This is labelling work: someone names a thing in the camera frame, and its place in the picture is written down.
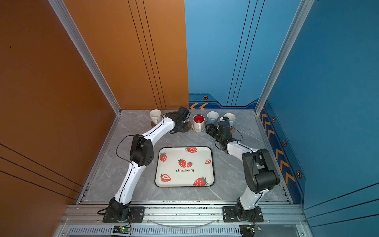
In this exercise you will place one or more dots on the left green circuit board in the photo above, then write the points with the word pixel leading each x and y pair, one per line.
pixel 121 231

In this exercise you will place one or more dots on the left aluminium corner post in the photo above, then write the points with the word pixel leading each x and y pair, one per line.
pixel 69 25

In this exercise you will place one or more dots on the aluminium corner post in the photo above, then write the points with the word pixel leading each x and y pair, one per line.
pixel 69 25
pixel 291 36

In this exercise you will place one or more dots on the light blue mug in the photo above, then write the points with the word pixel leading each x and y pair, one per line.
pixel 231 117

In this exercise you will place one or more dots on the right green circuit board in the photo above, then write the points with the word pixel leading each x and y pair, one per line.
pixel 249 230

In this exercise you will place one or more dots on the green circuit board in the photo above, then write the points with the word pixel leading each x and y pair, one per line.
pixel 249 230
pixel 121 231

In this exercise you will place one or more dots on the white mug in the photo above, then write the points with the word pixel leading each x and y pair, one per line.
pixel 156 116

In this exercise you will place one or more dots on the right aluminium corner post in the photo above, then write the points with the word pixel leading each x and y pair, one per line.
pixel 291 36

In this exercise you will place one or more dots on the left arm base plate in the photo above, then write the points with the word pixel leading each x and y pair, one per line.
pixel 135 215

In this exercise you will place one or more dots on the colourful zigzag rope coaster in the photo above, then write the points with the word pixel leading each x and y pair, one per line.
pixel 198 127

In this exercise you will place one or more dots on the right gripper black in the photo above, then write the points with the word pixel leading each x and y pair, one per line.
pixel 211 130

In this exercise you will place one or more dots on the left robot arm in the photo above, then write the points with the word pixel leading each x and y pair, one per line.
pixel 141 155

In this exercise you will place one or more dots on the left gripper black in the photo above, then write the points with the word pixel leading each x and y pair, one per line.
pixel 186 127

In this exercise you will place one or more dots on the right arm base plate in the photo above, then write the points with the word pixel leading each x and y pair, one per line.
pixel 234 214

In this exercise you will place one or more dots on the red interior mug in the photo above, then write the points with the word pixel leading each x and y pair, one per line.
pixel 199 119

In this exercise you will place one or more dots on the strawberry print white tray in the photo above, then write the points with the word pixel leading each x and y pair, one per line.
pixel 180 167

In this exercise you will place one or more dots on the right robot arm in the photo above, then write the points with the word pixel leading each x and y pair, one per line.
pixel 259 171

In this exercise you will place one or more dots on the aluminium front rail frame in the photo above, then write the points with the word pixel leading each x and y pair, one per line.
pixel 184 219

